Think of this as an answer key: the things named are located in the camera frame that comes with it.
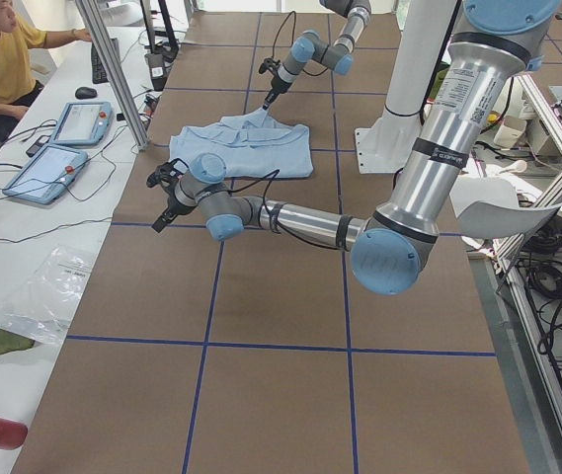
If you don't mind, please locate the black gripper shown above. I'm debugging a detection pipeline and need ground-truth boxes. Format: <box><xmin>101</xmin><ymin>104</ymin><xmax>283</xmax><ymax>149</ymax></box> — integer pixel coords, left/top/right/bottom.
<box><xmin>262</xmin><ymin>76</ymin><xmax>291</xmax><ymax>110</ymax></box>
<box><xmin>151</xmin><ymin>185</ymin><xmax>195</xmax><ymax>233</ymax></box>

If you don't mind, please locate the light blue button shirt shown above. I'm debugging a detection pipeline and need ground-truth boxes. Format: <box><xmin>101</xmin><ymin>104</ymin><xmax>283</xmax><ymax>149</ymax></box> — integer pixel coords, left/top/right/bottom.
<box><xmin>169</xmin><ymin>108</ymin><xmax>313</xmax><ymax>179</ymax></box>

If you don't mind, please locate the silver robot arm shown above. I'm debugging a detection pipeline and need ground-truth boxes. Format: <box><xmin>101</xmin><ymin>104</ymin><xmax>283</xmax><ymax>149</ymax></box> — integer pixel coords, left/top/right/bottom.
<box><xmin>259</xmin><ymin>0</ymin><xmax>371</xmax><ymax>110</ymax></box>
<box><xmin>147</xmin><ymin>1</ymin><xmax>557</xmax><ymax>295</ymax></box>

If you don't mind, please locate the lower blue teach pendant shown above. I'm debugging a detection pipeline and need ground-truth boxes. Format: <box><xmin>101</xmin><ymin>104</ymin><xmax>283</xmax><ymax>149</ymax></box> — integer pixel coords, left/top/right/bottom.
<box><xmin>2</xmin><ymin>144</ymin><xmax>88</xmax><ymax>204</ymax></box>

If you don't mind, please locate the blue teach pendant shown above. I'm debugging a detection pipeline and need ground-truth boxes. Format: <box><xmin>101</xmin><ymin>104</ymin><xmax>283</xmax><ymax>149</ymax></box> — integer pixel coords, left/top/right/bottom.
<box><xmin>49</xmin><ymin>101</ymin><xmax>113</xmax><ymax>147</ymax></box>
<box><xmin>2</xmin><ymin>144</ymin><xmax>88</xmax><ymax>204</ymax></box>

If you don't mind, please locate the upper blue teach pendant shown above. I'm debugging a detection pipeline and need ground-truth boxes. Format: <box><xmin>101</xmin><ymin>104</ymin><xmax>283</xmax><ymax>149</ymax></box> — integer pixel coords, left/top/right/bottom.
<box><xmin>49</xmin><ymin>101</ymin><xmax>113</xmax><ymax>147</ymax></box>

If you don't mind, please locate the white central pillar with base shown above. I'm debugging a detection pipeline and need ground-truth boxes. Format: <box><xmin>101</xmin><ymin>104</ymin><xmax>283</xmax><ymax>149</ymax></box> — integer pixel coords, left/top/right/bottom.
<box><xmin>355</xmin><ymin>0</ymin><xmax>459</xmax><ymax>174</ymax></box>

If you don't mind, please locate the clear plastic bag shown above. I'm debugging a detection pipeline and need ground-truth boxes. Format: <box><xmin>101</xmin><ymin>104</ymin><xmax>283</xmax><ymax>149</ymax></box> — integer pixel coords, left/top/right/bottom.
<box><xmin>0</xmin><ymin>246</ymin><xmax>96</xmax><ymax>347</ymax></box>

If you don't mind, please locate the black computer mouse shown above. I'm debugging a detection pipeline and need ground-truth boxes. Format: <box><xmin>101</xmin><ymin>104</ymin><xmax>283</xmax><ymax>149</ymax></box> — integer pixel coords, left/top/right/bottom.
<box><xmin>75</xmin><ymin>86</ymin><xmax>98</xmax><ymax>100</ymax></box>

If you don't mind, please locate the brown paper table cover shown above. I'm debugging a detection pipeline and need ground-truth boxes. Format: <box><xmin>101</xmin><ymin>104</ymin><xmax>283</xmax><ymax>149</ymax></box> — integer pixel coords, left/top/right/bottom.
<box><xmin>11</xmin><ymin>12</ymin><xmax>531</xmax><ymax>474</ymax></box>

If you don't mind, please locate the black keyboard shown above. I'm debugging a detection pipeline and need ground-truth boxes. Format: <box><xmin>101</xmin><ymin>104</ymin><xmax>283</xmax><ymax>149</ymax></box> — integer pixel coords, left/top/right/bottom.
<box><xmin>91</xmin><ymin>38</ymin><xmax>120</xmax><ymax>84</ymax></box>

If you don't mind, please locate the green cloth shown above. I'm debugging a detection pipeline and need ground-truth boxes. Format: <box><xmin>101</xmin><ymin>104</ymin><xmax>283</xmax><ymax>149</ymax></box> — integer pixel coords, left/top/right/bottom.
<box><xmin>0</xmin><ymin>328</ymin><xmax>35</xmax><ymax>356</ymax></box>

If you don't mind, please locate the person in yellow shirt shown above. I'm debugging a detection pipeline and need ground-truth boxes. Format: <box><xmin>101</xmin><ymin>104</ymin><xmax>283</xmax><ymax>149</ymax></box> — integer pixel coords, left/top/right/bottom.
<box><xmin>0</xmin><ymin>1</ymin><xmax>91</xmax><ymax>142</ymax></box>

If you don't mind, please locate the white plastic chair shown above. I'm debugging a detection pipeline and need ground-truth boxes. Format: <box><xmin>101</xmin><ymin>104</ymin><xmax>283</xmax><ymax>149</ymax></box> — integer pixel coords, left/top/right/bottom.
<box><xmin>450</xmin><ymin>177</ymin><xmax>562</xmax><ymax>239</ymax></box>

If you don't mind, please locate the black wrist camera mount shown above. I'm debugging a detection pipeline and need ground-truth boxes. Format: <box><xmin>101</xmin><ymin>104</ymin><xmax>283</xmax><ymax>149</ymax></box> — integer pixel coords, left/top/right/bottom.
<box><xmin>146</xmin><ymin>158</ymin><xmax>189</xmax><ymax>190</ymax></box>
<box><xmin>259</xmin><ymin>57</ymin><xmax>281</xmax><ymax>76</ymax></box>

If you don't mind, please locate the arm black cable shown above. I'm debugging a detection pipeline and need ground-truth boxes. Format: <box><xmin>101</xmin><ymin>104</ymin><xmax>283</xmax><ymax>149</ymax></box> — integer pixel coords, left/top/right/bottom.
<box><xmin>270</xmin><ymin>9</ymin><xmax>334</xmax><ymax>78</ymax></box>
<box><xmin>220</xmin><ymin>168</ymin><xmax>356</xmax><ymax>251</ymax></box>

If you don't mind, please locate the aluminium frame post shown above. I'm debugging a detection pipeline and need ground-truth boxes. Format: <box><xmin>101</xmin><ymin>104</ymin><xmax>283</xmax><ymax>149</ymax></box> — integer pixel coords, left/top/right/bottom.
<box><xmin>76</xmin><ymin>0</ymin><xmax>149</xmax><ymax>151</ymax></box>

